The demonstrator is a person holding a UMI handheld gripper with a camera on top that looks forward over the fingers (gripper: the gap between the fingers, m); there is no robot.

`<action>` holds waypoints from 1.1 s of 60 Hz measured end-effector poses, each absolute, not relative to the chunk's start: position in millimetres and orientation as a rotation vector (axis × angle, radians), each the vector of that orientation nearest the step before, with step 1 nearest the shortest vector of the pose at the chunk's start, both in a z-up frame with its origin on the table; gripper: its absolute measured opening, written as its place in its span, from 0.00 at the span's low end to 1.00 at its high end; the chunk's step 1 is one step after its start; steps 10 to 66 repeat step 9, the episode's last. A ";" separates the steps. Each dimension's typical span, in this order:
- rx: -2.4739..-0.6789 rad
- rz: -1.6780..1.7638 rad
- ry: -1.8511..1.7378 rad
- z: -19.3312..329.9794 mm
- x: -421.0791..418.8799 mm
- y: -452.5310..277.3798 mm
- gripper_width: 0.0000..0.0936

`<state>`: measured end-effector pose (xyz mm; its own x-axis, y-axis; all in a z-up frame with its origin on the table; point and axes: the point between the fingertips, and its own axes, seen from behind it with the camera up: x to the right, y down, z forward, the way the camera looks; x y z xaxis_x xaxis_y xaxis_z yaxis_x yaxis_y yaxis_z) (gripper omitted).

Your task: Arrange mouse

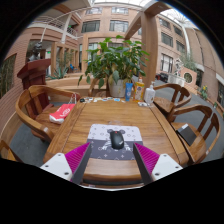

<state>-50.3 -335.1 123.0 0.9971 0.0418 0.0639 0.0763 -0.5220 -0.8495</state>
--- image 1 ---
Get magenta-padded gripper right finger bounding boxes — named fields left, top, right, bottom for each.
left=132, top=142, right=184, bottom=186

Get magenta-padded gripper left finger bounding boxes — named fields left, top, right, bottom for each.
left=39, top=142, right=93, bottom=186

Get black computer mouse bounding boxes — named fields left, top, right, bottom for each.
left=109, top=130, right=125, bottom=150

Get grey white bear-print mouse pad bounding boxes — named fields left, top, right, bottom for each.
left=86, top=123, right=144, bottom=161

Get black flat box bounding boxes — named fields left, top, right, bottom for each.
left=175, top=123, right=198, bottom=147

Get red white package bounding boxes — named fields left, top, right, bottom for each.
left=48, top=103, right=76, bottom=125

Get white pump bottle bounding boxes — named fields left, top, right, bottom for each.
left=143, top=81, right=157, bottom=105

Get yellow dish soap bottle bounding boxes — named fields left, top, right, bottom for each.
left=134, top=76, right=146, bottom=102

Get blue squeeze tube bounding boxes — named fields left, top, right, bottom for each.
left=124, top=82, right=134, bottom=102

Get dark red wooden lectern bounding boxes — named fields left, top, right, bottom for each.
left=16, top=58, right=52, bottom=111

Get white sculpture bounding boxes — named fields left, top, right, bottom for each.
left=174, top=59, right=185, bottom=78

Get green potted plant white pot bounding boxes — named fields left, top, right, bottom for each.
left=77, top=34, right=150, bottom=98

